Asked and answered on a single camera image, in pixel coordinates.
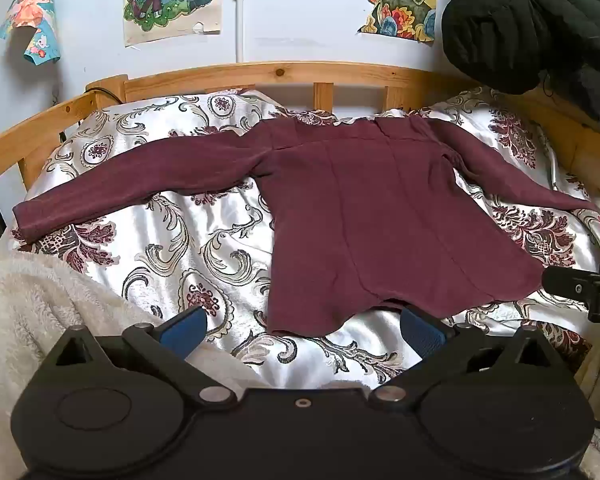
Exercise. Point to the maroon long-sleeve shirt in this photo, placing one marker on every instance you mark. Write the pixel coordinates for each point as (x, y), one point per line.
(375, 215)

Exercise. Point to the white fleece blanket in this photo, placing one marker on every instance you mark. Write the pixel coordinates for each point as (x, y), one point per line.
(35, 310)

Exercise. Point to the black puffer jacket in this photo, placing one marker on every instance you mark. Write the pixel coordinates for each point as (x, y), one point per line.
(525, 25)

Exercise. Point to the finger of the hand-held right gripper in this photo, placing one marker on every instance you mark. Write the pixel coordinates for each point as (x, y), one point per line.
(567, 282)

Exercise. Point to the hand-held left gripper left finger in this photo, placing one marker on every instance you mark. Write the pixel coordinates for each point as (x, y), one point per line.
(182, 332)

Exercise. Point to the wooden bed frame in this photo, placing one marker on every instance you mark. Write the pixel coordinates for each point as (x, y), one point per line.
(260, 77)

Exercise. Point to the floral satin bedspread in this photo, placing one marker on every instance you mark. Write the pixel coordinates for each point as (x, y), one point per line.
(180, 240)

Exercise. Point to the orange cartoon girl poster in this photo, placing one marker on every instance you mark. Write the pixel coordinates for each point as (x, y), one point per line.
(32, 17)

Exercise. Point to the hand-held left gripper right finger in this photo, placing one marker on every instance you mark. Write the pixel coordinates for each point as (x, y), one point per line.
(422, 332)

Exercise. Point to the white wall pipe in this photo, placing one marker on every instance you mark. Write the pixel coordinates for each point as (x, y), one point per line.
(239, 10)

